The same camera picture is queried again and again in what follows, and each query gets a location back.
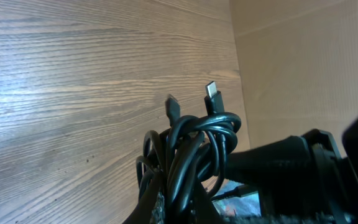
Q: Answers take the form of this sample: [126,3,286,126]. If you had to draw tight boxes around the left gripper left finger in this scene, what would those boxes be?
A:
[123,172,165,224]

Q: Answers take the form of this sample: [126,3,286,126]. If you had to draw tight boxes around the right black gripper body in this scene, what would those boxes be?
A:
[222,128,358,224]

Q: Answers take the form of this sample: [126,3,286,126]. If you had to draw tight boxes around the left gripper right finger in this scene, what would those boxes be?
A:
[193,182,223,224]

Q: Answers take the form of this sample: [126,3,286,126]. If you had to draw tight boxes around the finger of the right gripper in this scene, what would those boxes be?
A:
[225,136,314,189]

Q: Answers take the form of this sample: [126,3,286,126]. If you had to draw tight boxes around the thick black USB cable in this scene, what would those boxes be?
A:
[135,80,242,224]

